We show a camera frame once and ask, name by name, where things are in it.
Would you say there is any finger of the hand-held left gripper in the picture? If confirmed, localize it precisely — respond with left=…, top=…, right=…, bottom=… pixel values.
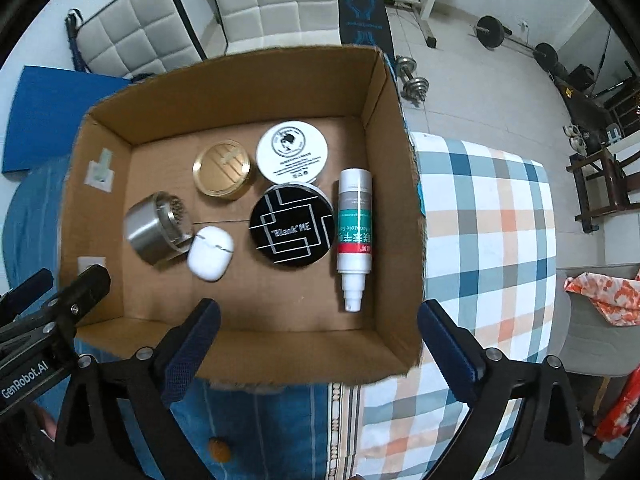
left=0, top=268, right=55, bottom=313
left=0, top=264, right=112, bottom=348

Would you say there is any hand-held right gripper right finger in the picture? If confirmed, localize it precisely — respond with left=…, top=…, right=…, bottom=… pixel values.
left=417, top=299, right=586, bottom=480

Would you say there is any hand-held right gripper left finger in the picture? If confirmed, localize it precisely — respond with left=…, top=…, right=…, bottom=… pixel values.
left=52, top=298, right=222, bottom=480

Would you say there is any cardboard box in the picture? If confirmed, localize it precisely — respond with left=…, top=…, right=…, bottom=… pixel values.
left=59, top=45, right=429, bottom=387

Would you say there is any silver metal tin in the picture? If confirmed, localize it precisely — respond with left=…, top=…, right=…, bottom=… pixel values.
left=124, top=191, right=196, bottom=266

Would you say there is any white earbud case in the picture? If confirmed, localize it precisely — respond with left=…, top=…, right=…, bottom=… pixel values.
left=187, top=226, right=235, bottom=282

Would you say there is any white spray bottle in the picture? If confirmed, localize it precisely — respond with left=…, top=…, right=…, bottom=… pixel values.
left=334, top=167, right=375, bottom=314

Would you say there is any black round compact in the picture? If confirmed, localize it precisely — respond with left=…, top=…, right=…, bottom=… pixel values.
left=248, top=183, right=335, bottom=267

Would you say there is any gold round tin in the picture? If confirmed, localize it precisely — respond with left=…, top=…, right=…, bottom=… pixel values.
left=193, top=141, right=254, bottom=201

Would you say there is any white round jar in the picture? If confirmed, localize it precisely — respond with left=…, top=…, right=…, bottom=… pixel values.
left=256, top=121, right=330, bottom=187

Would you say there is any person's left hand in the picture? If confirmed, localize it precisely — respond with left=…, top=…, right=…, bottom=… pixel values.
left=0, top=404, right=60, bottom=480

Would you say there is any small brown walnut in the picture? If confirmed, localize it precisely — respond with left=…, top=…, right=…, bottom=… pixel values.
left=207, top=437, right=231, bottom=464

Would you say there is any blue striped blanket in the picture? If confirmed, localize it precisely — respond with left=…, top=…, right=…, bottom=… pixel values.
left=9, top=152, right=363, bottom=480

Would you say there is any plaid blanket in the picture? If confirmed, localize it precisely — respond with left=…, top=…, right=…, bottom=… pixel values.
left=327, top=131, right=559, bottom=480

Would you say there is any grey padded chair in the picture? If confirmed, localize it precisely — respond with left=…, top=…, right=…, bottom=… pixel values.
left=554, top=265, right=640, bottom=397

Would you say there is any orange patterned cloth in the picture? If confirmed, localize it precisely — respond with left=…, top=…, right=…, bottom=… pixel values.
left=563, top=267, right=640, bottom=327

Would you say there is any blue foam mat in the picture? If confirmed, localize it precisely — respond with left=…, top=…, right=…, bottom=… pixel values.
left=0, top=65, right=132, bottom=177

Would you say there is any dark wooden chair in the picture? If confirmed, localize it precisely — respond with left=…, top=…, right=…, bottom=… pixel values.
left=566, top=144, right=640, bottom=234

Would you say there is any pair of white shoes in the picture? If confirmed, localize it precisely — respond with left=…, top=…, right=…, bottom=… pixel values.
left=562, top=123, right=589, bottom=152

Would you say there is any white quilted chair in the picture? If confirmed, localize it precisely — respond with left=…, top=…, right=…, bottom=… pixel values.
left=202, top=0, right=342, bottom=57
left=77, top=0, right=209, bottom=82

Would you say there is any black speaker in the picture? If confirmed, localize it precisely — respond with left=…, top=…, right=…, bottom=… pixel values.
left=567, top=62, right=597, bottom=94

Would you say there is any short barbell with black plates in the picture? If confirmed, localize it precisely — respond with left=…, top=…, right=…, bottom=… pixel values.
left=472, top=15, right=561, bottom=72

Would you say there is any black weight bench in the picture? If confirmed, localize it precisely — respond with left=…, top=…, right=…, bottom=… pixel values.
left=338, top=0, right=399, bottom=58

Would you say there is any black strap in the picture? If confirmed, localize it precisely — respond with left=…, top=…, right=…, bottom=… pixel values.
left=64, top=8, right=87, bottom=69

